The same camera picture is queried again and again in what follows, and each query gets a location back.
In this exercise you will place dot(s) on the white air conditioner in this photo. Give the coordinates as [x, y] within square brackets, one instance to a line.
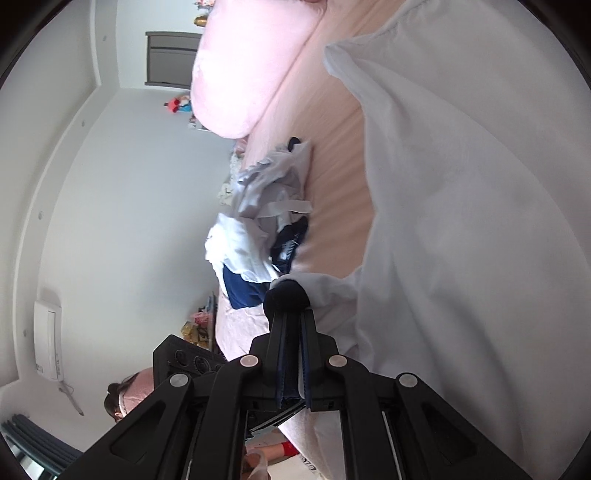
[48, 341]

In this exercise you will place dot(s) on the grey door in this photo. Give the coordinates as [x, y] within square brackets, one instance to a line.
[171, 64]

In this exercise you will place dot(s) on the large pink pillow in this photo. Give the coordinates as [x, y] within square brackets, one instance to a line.
[244, 69]

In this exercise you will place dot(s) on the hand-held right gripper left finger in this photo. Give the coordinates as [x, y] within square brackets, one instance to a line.
[279, 378]

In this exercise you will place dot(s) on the pink bed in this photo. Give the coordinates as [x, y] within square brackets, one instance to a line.
[332, 161]

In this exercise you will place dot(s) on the dark grey curtain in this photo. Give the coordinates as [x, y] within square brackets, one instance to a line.
[32, 452]

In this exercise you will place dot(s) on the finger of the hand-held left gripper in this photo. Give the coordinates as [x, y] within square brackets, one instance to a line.
[277, 417]

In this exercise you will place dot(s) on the clothes heap on floor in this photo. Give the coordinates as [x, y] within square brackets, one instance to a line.
[228, 189]

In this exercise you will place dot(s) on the navy blue garment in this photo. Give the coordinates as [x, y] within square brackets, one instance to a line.
[242, 290]

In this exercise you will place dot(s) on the dark navy zipper garment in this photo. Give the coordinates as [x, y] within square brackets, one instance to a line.
[288, 244]

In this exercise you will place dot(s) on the white navy-trimmed garment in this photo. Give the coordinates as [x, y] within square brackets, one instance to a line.
[461, 230]

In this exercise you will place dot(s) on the red toy figure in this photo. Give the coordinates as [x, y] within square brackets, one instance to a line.
[177, 105]

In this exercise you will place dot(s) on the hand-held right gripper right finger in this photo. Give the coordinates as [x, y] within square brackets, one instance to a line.
[308, 378]

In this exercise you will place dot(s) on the gold vase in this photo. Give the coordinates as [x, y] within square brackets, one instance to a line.
[201, 21]

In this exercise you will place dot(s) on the bright white top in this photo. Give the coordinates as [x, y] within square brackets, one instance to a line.
[240, 249]

